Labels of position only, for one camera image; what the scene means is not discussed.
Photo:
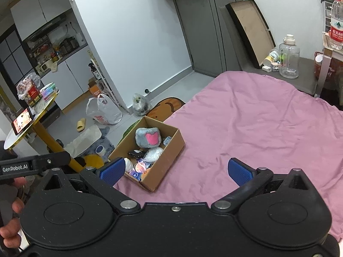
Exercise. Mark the brown framed board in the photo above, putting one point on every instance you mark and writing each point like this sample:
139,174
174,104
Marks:
252,32

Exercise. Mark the green leaf mat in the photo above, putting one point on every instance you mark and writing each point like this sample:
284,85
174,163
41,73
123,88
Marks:
131,129

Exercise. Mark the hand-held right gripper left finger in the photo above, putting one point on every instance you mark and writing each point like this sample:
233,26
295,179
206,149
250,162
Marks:
112,170

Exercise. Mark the grey door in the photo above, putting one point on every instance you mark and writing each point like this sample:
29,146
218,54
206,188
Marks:
203,32

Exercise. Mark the small black doll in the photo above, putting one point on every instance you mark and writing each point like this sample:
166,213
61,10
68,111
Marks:
136,154

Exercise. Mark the blue printed soft packet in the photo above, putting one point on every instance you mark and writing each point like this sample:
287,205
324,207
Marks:
138,172

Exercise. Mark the white lower kitchen cabinet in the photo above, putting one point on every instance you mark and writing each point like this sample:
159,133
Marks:
72,77

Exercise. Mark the clear plastic trash bag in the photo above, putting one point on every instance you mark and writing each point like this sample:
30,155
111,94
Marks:
141,104

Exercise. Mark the grey plush toy pink mouth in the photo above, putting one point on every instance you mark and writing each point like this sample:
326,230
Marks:
148,138

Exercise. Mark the grey fluffy rug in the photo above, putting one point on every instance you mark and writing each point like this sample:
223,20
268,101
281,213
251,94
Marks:
108,146

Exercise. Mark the water bottle red label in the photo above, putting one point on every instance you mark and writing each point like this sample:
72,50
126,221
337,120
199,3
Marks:
337,24

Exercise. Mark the orange cat rug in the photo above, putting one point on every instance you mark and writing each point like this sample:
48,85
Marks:
166,107

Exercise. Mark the tablet with lit screen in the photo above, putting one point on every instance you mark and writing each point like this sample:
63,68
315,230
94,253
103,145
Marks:
23,120

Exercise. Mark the stack of pastel boxes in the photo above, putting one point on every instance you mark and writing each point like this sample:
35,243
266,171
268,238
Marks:
48,92

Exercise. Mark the black spray bottle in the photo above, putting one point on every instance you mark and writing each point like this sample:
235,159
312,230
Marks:
94,72

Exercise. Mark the white sparkly soft pouch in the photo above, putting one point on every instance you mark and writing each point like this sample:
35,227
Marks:
153,154

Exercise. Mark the white floor mat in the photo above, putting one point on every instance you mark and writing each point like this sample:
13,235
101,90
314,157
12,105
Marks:
83,140

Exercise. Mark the yellow stool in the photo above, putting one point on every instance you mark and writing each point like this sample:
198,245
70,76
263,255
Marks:
93,162

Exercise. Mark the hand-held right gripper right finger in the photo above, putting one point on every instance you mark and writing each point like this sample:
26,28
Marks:
241,171

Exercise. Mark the person's left hand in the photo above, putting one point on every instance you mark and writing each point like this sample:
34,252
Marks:
18,207

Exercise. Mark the pink bed sheet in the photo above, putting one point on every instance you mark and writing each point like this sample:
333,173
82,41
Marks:
241,125

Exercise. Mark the yellow slipper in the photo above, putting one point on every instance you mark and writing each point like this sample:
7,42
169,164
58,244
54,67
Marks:
81,125

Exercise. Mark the red jar white lid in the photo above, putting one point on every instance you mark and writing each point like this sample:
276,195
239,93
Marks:
319,67

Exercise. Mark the white bottle yellow label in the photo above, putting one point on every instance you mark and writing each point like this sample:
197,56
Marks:
272,56

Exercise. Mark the clear water jug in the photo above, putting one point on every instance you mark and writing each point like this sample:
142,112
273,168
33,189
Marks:
289,59

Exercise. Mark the dark shoes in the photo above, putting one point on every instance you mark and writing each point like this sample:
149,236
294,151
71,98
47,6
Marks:
59,143

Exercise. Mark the white upper kitchen cabinet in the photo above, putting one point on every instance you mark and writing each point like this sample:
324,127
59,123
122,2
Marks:
40,8

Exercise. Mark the grey nightstand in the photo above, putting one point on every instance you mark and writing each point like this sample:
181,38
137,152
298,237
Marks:
305,81

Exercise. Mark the white narrow rack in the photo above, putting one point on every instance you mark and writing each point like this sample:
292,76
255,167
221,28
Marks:
107,85

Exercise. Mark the white kitchen cabinet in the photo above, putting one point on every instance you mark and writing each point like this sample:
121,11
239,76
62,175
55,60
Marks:
40,8
72,77

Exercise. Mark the blue-grey small plush toy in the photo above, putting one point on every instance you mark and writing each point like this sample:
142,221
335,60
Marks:
168,140

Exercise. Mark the range hood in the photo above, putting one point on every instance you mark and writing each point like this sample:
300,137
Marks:
45,29

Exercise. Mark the red box in plastic bag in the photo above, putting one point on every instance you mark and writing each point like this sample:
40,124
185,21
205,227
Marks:
29,89

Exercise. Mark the white charger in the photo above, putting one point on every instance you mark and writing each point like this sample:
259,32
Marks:
267,69

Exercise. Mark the row of kitchen jars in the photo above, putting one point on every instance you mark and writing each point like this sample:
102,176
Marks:
56,48

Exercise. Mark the brown cardboard box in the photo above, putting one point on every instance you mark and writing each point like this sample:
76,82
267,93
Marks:
166,166

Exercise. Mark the white plastic bag red print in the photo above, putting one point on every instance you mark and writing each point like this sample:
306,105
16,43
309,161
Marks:
104,111

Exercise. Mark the orange cardboard box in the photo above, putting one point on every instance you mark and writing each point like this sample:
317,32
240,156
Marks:
95,89

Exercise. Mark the round table yellow leg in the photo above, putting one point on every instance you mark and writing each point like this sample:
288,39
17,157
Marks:
45,136

